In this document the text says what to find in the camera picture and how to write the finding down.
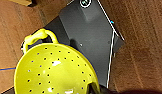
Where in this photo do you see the thin blue cable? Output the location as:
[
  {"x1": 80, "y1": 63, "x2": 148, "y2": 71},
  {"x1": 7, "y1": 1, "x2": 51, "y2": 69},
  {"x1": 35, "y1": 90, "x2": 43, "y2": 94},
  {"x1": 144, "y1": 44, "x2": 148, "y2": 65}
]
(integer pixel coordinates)
[{"x1": 0, "y1": 67, "x2": 15, "y2": 74}]

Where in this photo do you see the black and grey robot base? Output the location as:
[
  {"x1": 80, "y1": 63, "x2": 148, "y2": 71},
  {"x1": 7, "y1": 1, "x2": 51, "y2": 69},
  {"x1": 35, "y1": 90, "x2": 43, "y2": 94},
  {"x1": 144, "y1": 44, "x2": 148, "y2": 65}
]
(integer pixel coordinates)
[{"x1": 40, "y1": 0, "x2": 126, "y2": 92}]

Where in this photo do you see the silver base screw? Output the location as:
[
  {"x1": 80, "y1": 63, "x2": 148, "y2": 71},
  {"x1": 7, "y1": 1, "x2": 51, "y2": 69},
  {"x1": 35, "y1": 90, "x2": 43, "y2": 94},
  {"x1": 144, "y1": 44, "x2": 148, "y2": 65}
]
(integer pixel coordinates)
[{"x1": 80, "y1": 0, "x2": 93, "y2": 8}]

